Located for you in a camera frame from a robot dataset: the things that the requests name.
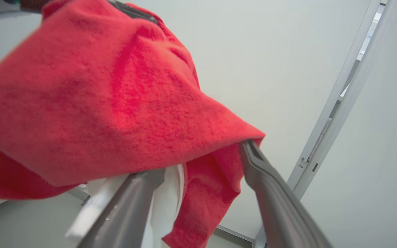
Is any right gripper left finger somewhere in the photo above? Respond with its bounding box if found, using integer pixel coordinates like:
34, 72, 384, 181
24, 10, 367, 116
78, 168, 166, 248

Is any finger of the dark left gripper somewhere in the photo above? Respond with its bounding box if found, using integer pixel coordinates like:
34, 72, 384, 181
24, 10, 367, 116
108, 0, 159, 24

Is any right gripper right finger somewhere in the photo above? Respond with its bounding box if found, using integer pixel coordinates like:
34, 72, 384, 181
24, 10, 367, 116
238, 139, 334, 248

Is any red garment with white trim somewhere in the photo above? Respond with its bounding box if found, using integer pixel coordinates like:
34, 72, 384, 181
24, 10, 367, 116
0, 0, 266, 248

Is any grey partition base rail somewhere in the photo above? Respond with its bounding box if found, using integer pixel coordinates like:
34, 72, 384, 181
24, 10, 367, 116
214, 225, 255, 248

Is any grey double partition corner post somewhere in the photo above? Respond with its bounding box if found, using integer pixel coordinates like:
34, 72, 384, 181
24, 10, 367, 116
253, 0, 397, 248

